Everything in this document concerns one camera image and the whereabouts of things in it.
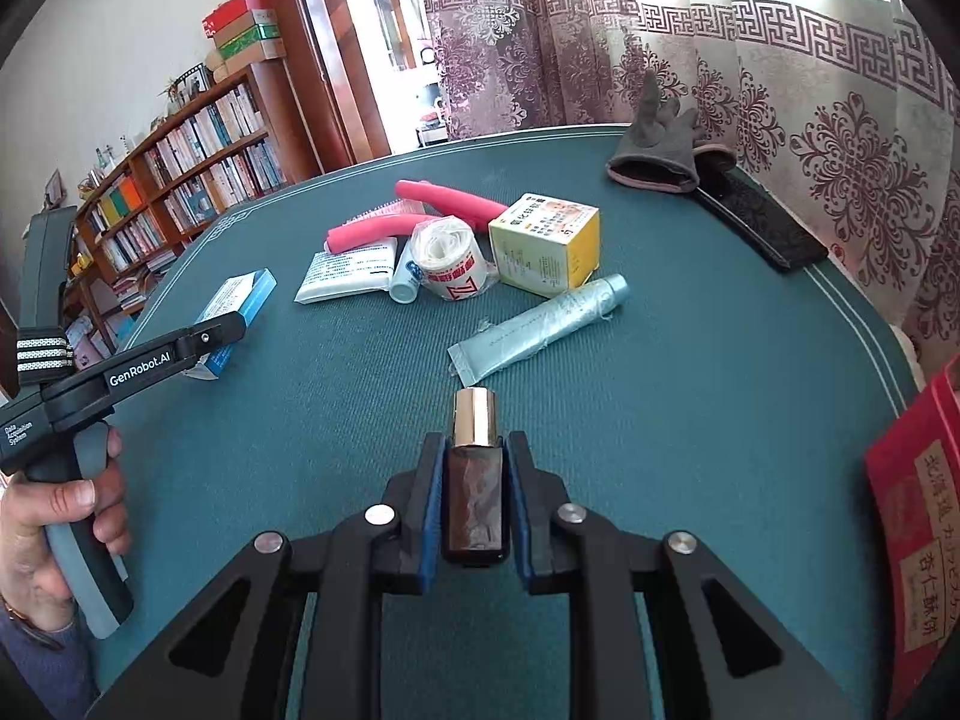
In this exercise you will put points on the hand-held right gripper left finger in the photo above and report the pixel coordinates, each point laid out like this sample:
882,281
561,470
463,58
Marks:
431,525

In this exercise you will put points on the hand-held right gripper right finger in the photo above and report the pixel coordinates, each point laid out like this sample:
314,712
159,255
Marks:
521,525

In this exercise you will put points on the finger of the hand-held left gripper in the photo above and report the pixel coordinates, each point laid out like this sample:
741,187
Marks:
217,337

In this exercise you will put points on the brown bottle with gold cap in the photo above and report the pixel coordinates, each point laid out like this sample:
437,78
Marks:
476,480

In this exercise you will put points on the pink foam curler rod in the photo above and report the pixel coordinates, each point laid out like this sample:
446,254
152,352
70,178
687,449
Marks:
367,232
450,201

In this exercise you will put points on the red rectangular tin box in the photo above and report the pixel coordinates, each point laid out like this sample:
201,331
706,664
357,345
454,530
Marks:
915,525

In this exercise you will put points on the person's left forearm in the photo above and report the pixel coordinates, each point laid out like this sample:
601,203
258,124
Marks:
37,667

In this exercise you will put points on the person's left hand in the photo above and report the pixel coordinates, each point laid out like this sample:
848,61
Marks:
37,525

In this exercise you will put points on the blue and white carton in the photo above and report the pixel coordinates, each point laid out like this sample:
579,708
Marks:
236,307

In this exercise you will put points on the white printed sachet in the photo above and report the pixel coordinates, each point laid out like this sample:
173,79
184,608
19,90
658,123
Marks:
345,274

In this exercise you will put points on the wooden bookshelf with books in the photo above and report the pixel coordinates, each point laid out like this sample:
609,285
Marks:
187,165

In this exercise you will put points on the light blue tube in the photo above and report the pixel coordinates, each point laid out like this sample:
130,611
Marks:
532,330

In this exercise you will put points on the small white bottle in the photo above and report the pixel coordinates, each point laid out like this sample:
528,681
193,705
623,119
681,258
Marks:
405,277

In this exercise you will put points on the white bandage roll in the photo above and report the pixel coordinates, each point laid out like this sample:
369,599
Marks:
450,259

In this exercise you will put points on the yellow and white carton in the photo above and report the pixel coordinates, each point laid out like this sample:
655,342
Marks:
540,247

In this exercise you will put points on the tan cardboard box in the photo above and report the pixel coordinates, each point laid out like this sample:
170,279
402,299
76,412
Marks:
255,56

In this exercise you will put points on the green cardboard box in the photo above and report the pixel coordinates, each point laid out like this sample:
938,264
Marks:
251,36

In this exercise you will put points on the red cardboard box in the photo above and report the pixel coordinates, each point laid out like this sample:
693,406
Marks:
232,11

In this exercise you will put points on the black embossed tray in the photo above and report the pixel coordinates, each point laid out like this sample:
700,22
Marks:
765,225

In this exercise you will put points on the grey knit glove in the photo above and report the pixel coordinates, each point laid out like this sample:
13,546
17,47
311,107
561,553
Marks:
716,157
652,142

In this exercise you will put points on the purple patterned curtain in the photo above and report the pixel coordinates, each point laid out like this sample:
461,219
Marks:
825,127

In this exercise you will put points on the standing picture frame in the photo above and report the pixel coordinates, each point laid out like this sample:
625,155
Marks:
191,86

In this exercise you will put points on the wooden door frame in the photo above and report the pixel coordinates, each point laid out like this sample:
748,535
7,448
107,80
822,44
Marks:
300,52

